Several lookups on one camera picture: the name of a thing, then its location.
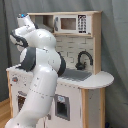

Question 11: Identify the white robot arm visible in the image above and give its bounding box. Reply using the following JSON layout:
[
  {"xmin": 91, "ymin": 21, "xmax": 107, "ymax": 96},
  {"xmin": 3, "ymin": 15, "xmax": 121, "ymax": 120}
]
[{"xmin": 5, "ymin": 14, "xmax": 66, "ymax": 128}]

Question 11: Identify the wooden toy kitchen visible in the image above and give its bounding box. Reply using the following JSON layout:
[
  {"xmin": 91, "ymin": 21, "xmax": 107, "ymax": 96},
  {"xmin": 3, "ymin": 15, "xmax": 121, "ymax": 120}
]
[{"xmin": 7, "ymin": 11, "xmax": 114, "ymax": 128}]

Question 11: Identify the grey toy sink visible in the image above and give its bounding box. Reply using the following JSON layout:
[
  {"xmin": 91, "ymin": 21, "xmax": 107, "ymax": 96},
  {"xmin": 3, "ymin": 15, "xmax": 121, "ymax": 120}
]
[{"xmin": 61, "ymin": 69, "xmax": 92, "ymax": 81}]

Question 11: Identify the black toy faucet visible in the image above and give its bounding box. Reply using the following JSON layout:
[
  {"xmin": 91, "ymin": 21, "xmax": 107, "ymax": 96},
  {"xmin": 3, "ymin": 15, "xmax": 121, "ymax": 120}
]
[{"xmin": 75, "ymin": 51, "xmax": 93, "ymax": 70}]

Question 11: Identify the toy dishwasher door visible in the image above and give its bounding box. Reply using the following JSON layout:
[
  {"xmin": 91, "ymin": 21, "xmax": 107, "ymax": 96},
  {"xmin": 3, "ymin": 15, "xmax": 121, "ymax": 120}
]
[{"xmin": 54, "ymin": 94, "xmax": 70, "ymax": 121}]

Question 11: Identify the toy microwave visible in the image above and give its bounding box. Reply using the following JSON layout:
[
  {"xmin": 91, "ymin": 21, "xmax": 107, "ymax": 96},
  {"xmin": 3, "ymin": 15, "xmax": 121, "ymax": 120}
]
[{"xmin": 54, "ymin": 15, "xmax": 91, "ymax": 34}]

